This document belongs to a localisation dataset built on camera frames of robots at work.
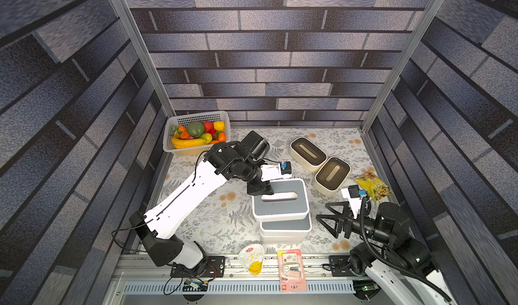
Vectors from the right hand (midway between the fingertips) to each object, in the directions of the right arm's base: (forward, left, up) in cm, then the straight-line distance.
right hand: (320, 210), depth 65 cm
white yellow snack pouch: (-12, +23, -13) cm, 29 cm away
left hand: (+7, +16, +5) cm, 19 cm away
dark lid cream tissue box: (+36, -3, -17) cm, 40 cm away
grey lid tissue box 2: (-4, +11, -6) cm, 13 cm away
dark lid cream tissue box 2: (+24, -13, -18) cm, 33 cm away
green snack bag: (+20, -31, -18) cm, 41 cm away
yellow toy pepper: (+55, +45, -15) cm, 73 cm away
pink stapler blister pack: (-15, +9, -20) cm, 26 cm away
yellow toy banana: (+40, +65, -13) cm, 77 cm away
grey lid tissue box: (+1, +10, +5) cm, 11 cm away
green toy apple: (+45, +51, -13) cm, 69 cm away
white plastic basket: (+57, +71, -12) cm, 92 cm away
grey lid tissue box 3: (-6, +12, -11) cm, 17 cm away
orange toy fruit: (+45, +42, -13) cm, 63 cm away
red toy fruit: (+54, +52, -15) cm, 76 cm away
